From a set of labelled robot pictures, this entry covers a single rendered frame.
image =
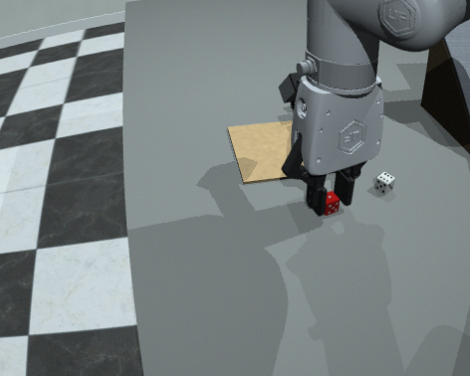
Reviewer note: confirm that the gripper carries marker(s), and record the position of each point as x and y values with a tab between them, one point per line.
333	130

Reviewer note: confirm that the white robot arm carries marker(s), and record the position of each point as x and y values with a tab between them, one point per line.
343	37

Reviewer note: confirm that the tan mottled mat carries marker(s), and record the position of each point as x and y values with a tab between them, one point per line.
261	150

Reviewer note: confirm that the red die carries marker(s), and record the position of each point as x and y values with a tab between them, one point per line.
332	204

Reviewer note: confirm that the white die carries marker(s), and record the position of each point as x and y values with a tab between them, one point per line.
384	183

